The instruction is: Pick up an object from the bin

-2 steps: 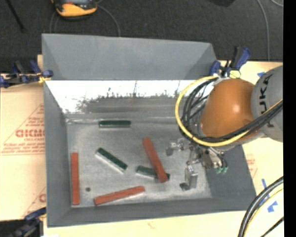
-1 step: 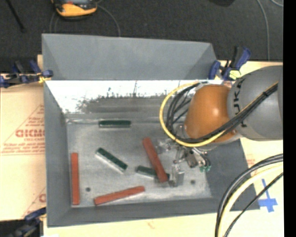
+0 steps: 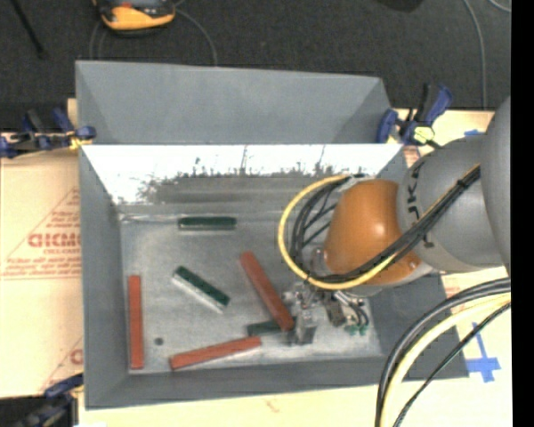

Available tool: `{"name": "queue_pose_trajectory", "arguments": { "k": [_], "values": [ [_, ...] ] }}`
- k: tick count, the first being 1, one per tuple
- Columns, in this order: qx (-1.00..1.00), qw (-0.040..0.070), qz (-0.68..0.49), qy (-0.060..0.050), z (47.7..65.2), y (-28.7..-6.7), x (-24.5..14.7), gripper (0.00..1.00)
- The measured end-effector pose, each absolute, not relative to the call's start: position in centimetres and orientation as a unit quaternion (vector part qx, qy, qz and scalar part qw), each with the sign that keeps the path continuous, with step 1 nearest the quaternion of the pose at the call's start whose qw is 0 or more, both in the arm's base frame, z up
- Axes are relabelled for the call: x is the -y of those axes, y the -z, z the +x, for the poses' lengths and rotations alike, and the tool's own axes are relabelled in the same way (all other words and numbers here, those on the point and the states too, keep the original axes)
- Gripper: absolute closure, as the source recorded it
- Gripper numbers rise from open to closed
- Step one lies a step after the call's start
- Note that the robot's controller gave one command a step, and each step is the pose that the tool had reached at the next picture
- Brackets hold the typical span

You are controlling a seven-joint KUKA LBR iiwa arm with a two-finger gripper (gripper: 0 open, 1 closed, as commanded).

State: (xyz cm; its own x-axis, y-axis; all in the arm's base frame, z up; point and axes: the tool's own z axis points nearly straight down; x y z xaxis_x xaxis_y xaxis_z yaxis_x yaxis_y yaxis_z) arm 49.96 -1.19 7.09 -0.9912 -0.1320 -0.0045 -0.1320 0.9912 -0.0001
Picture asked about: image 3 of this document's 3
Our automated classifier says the dark green flat block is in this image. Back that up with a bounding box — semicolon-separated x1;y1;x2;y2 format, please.
172;265;232;315
246;319;287;338
177;215;239;231

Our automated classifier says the red-brown flat block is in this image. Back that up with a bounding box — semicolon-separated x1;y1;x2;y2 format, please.
168;335;263;372
126;274;146;370
239;251;296;333

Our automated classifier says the grey metal bin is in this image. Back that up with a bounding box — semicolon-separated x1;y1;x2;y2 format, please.
74;60;469;408

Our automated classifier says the brown cardboard board red print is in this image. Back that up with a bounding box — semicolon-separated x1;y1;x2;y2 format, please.
0;97;86;400

